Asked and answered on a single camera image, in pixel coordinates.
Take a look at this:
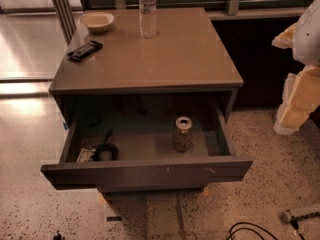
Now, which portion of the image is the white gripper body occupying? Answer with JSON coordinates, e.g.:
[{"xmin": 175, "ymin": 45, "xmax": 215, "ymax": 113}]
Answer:
[{"xmin": 292, "ymin": 0, "xmax": 320, "ymax": 66}]

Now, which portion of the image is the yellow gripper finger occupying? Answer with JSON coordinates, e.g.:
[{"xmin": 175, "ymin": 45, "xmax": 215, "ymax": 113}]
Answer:
[
  {"xmin": 272, "ymin": 23, "xmax": 296, "ymax": 49},
  {"xmin": 274, "ymin": 65, "xmax": 320, "ymax": 135}
]

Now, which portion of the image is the orange soda can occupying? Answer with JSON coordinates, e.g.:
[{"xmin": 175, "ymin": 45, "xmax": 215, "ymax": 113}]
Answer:
[{"xmin": 172, "ymin": 116, "xmax": 193, "ymax": 152}]

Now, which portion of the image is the grey cabinet with counter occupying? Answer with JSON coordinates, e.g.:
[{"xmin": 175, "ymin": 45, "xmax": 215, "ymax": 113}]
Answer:
[{"xmin": 49, "ymin": 8, "xmax": 243, "ymax": 201}]

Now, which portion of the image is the open grey top drawer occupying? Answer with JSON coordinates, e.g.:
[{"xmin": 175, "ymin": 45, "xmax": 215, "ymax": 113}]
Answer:
[{"xmin": 41, "ymin": 94, "xmax": 252, "ymax": 193}]

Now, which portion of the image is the white power strip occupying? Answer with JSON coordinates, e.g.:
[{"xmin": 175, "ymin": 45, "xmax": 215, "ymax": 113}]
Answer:
[{"xmin": 281, "ymin": 203, "xmax": 320, "ymax": 223}]

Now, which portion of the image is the clear plastic water bottle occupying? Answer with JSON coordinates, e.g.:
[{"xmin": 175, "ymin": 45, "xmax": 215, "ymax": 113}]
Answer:
[{"xmin": 139, "ymin": 0, "xmax": 157, "ymax": 38}]

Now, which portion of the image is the beige bowl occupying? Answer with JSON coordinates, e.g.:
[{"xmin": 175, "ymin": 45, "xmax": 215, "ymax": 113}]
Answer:
[{"xmin": 79, "ymin": 12, "xmax": 114, "ymax": 34}]

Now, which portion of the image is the black remote control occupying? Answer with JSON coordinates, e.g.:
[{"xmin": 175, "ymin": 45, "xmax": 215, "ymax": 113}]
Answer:
[{"xmin": 67, "ymin": 41, "xmax": 103, "ymax": 62}]

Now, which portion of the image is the white paper card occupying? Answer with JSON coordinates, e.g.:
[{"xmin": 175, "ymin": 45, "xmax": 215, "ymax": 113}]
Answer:
[{"xmin": 77, "ymin": 148, "xmax": 96, "ymax": 162}]

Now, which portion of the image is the blue tape piece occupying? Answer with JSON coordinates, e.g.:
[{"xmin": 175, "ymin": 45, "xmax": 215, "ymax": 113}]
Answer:
[{"xmin": 63, "ymin": 122, "xmax": 69, "ymax": 130}]

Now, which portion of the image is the black floor cable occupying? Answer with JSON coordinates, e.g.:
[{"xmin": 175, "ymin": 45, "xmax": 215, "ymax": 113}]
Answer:
[{"xmin": 226, "ymin": 221, "xmax": 279, "ymax": 240}]

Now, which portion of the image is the coiled black cable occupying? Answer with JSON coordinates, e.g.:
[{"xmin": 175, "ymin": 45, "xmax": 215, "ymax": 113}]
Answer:
[{"xmin": 92, "ymin": 128, "xmax": 120, "ymax": 162}]

